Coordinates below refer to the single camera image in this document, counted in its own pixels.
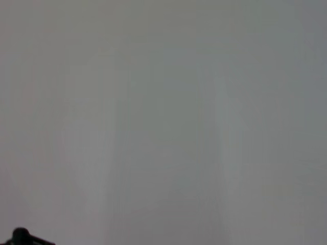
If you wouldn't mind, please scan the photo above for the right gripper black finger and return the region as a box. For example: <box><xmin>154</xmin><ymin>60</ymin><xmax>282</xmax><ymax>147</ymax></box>
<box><xmin>4</xmin><ymin>227</ymin><xmax>56</xmax><ymax>245</ymax></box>

